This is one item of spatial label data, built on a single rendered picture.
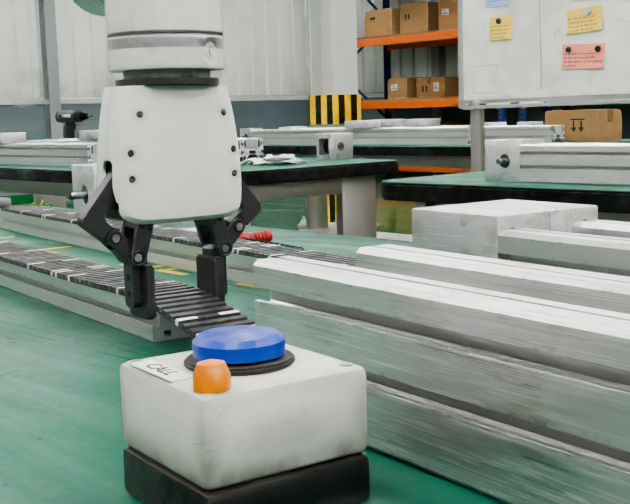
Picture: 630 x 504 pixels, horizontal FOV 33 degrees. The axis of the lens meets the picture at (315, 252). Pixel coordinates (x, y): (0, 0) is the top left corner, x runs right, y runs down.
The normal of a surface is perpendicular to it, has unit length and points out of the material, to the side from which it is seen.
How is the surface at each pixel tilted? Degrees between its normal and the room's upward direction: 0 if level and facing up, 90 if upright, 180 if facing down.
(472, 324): 90
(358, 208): 90
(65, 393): 0
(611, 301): 90
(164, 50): 90
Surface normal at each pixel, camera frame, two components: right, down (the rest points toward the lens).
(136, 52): -0.38, 0.13
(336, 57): 0.67, 0.07
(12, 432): -0.03, -0.99
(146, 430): -0.82, 0.10
